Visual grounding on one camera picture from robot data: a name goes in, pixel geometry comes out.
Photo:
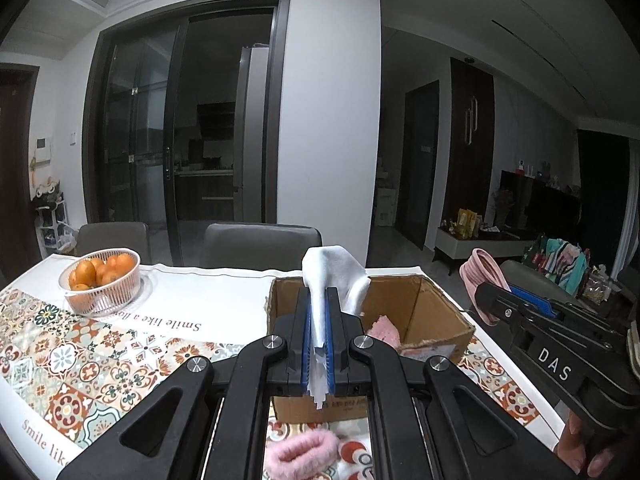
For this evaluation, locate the low white bench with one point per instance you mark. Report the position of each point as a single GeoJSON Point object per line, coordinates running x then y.
{"type": "Point", "coordinates": [450, 245]}

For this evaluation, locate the pink knitted cloth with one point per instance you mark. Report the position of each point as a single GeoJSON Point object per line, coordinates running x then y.
{"type": "Point", "coordinates": [385, 332]}

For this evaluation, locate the white intercom panel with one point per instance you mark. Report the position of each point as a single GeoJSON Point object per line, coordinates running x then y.
{"type": "Point", "coordinates": [43, 150]}

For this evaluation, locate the brown cardboard box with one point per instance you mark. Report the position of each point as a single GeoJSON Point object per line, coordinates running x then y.
{"type": "Point", "coordinates": [435, 310]}

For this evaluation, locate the yellow packets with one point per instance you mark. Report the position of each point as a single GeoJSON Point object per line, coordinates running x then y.
{"type": "Point", "coordinates": [469, 222]}

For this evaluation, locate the white cloth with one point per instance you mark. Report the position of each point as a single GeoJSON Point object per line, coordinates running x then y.
{"type": "Point", "coordinates": [330, 265]}

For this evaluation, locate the pink fuzzy hair band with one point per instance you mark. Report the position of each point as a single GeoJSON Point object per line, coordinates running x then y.
{"type": "Point", "coordinates": [300, 452]}

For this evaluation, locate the pile of oranges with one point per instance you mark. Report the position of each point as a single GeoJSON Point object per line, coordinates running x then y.
{"type": "Point", "coordinates": [107, 272]}

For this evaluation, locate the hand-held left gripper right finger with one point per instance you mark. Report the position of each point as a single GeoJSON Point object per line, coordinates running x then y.
{"type": "Point", "coordinates": [331, 340]}

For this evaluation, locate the brown wooden door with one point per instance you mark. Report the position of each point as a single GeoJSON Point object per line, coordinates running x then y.
{"type": "Point", "coordinates": [17, 185]}

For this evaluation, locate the person's right hand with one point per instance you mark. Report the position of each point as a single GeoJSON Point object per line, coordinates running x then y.
{"type": "Point", "coordinates": [585, 447]}

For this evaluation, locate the white shoe rack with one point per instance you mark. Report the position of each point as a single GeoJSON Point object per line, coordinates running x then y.
{"type": "Point", "coordinates": [50, 220]}

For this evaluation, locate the dark wooden cabinet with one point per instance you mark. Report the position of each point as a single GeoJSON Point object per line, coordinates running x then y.
{"type": "Point", "coordinates": [470, 170]}

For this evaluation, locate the dark television cabinet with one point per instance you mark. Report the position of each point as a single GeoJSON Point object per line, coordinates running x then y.
{"type": "Point", "coordinates": [545, 205]}

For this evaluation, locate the white plastic basket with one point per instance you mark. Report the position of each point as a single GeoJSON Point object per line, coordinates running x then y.
{"type": "Point", "coordinates": [110, 300]}

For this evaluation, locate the dark sliding glass door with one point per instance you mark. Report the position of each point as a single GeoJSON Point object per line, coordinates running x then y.
{"type": "Point", "coordinates": [135, 135]}

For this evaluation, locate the pink ribbed headband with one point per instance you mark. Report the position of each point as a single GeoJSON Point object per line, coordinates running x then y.
{"type": "Point", "coordinates": [482, 265]}

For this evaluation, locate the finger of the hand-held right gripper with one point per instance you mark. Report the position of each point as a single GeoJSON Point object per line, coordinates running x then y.
{"type": "Point", "coordinates": [500, 307]}
{"type": "Point", "coordinates": [537, 301]}

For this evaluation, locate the colourful clothes pile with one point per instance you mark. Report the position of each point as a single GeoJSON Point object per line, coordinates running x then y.
{"type": "Point", "coordinates": [562, 262]}

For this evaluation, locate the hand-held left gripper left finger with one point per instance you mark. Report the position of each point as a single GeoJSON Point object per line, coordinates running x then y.
{"type": "Point", "coordinates": [306, 340]}

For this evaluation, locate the grey dining chair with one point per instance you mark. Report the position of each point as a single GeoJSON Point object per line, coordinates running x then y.
{"type": "Point", "coordinates": [260, 245]}
{"type": "Point", "coordinates": [112, 242]}
{"type": "Point", "coordinates": [525, 272]}

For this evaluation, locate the dark interior door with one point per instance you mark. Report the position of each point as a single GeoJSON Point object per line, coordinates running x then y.
{"type": "Point", "coordinates": [417, 170]}

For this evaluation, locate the patterned tablecloth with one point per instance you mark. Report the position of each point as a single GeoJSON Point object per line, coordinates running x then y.
{"type": "Point", "coordinates": [75, 360]}

